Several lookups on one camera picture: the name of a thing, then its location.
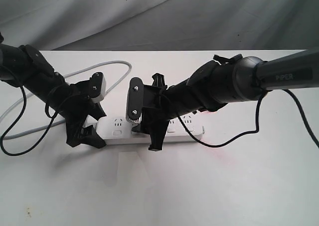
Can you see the white five-outlet power strip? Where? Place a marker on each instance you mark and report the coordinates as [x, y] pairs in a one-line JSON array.
[[118, 131]]

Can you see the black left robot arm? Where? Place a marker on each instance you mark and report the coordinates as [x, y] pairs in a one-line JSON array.
[[26, 67]]

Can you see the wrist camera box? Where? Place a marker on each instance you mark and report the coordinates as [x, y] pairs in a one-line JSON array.
[[135, 101], [97, 87]]

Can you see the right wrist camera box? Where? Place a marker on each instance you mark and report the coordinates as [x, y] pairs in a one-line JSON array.
[[135, 101]]

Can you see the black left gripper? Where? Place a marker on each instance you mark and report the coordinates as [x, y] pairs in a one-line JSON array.
[[75, 110]]

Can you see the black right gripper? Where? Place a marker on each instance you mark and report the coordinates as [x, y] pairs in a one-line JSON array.
[[156, 113]]

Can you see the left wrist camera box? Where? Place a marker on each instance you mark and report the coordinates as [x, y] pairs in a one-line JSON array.
[[97, 87]]

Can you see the grey backdrop cloth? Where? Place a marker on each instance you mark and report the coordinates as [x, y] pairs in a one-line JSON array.
[[160, 24]]

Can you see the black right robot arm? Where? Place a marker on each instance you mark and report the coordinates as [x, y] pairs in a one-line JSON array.
[[212, 86]]

